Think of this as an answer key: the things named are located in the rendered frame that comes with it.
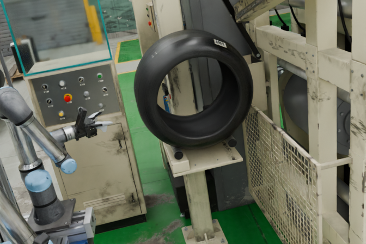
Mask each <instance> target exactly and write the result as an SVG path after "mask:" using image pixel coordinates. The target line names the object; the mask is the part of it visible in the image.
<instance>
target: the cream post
mask: <svg viewBox="0 0 366 244"><path fill-rule="evenodd" d="M153 4H154V10H155V13H156V14H157V19H158V25H159V27H157V29H158V34H159V38H160V39H161V38H162V37H164V36H166V35H168V34H170V33H173V32H177V31H182V30H184V26H183V21H182V14H181V7H180V0H153ZM167 76H168V77H166V79H167V85H168V91H169V94H170V95H171V99H170V104H171V107H172V113H173V114H175V115H190V114H195V113H196V107H195V102H194V95H193V88H192V81H191V74H190V66H189V62H188V60H186V61H184V62H182V63H180V64H178V65H177V66H175V67H174V68H172V69H171V71H170V72H169V73H168V74H167ZM183 176H184V183H185V189H186V195H187V201H188V207H189V211H190V217H191V223H192V229H193V230H194V237H195V239H196V242H201V241H205V235H204V234H205V233H206V236H207V239H208V240H209V239H213V238H214V237H215V235H214V228H213V224H212V217H211V209H210V202H209V195H208V188H207V183H206V176H205V170H203V171H199V172H195V173H191V174H186V175H183Z"/></svg>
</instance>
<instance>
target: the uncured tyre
mask: <svg viewBox="0 0 366 244"><path fill-rule="evenodd" d="M214 39H216V40H218V41H221V42H224V43H225V44H226V46H227V48H226V47H223V46H220V45H217V44H215V42H214ZM158 41H159V43H158ZM158 41H157V42H155V43H154V44H153V45H151V46H150V47H149V49H148V50H147V51H146V53H145V54H144V55H143V57H142V58H141V60H140V62H139V64H138V66H137V70H136V73H135V79H134V93H135V98H136V103H137V107H138V111H139V114H140V116H141V118H142V121H143V123H144V124H145V126H146V127H147V128H148V130H149V131H150V132H151V133H152V134H153V135H154V136H155V137H157V138H158V139H159V140H161V141H163V142H164V143H166V144H168V145H171V146H173V147H176V148H180V149H188V150H196V149H204V148H208V147H211V146H213V145H216V144H218V143H220V142H222V141H224V140H225V139H227V138H228V137H229V136H231V135H232V134H233V133H234V132H235V131H236V130H237V129H238V128H239V127H240V126H241V124H242V123H243V121H244V120H245V118H246V116H247V114H248V112H249V110H250V107H251V104H252V100H253V79H252V75H251V71H250V69H249V66H248V64H247V62H246V60H245V59H244V57H243V56H242V54H241V53H240V52H239V51H238V50H237V49H236V48H235V47H234V46H232V45H231V44H230V43H228V42H226V41H224V40H223V39H221V38H219V37H218V36H216V35H214V34H211V33H209V32H206V31H203V30H195V29H187V30H180V31H177V32H173V33H170V34H168V35H166V36H164V37H162V38H161V39H159V40H158ZM156 51H157V52H158V54H157V55H156V56H155V57H154V58H153V59H152V58H151V56H152V55H153V54H154V52H156ZM198 57H206V58H212V59H216V60H217V61H218V63H219V66H220V68H221V73H222V84H221V88H220V91H219V93H218V95H217V97H216V98H215V100H214V101H213V103H212V104H211V105H210V106H209V107H207V108H206V109H204V110H203V111H201V112H199V113H196V114H193V115H175V114H171V113H169V112H167V111H165V110H164V109H163V108H161V107H160V106H159V105H158V104H157V96H158V91H159V88H160V85H161V83H162V81H163V79H164V78H165V76H166V75H167V74H168V73H169V72H170V71H171V69H172V68H174V67H175V66H177V65H178V64H180V63H182V62H184V61H186V60H188V59H192V58H198ZM135 86H136V90H135Z"/></svg>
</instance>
